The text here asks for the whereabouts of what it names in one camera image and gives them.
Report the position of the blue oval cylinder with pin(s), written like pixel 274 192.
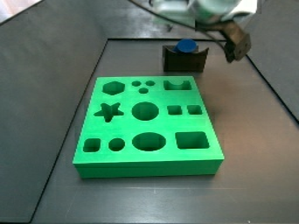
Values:
pixel 186 46

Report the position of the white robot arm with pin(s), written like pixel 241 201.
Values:
pixel 207 12

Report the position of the black cradle fixture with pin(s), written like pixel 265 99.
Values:
pixel 183 62

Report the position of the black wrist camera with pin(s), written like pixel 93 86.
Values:
pixel 238 41

